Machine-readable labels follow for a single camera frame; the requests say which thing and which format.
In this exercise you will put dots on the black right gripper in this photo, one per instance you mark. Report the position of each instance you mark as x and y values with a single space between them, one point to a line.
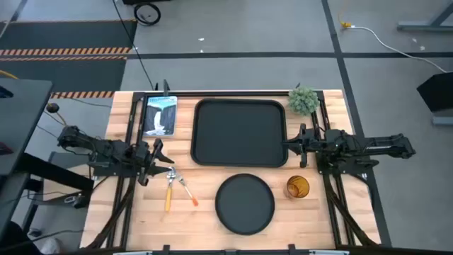
303 145

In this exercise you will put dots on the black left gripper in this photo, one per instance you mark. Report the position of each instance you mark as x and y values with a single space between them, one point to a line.
146 159

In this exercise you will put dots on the black round plate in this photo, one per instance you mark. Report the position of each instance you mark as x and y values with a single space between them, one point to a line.
245 204

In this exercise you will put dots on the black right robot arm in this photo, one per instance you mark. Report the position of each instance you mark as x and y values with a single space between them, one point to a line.
361 145

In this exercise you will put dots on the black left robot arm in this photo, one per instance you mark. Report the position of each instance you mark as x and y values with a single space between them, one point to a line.
106 148

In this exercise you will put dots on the amber transparent cup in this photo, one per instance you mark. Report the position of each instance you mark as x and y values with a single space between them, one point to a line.
298 187

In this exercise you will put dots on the black rectangular tray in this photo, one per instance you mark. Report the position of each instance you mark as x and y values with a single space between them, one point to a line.
239 132

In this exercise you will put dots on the small green artificial plant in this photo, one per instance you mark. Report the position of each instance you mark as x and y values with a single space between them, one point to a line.
303 101

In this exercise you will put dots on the black floor device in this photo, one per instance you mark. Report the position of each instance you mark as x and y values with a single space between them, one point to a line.
76 200

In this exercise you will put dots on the black round knob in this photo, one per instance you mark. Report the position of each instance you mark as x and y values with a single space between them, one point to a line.
52 107

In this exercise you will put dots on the black floor mat hazard stripes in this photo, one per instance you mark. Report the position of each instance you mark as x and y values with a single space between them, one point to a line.
67 35
63 76

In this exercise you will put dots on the yellow power plug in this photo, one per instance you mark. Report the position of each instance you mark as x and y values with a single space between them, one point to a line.
346 25

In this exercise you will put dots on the dark grey desk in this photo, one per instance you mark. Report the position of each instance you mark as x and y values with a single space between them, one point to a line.
21 120

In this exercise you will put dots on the black box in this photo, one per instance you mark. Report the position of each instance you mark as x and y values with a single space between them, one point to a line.
437 92

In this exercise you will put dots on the grey metal table leg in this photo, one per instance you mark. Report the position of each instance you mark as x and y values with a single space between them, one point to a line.
424 25

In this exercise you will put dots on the black frame clamp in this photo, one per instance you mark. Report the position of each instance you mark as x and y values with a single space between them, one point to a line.
166 249
292 248

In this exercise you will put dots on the silver aluminium bracket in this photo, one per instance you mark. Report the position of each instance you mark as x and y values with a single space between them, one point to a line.
132 253
329 252

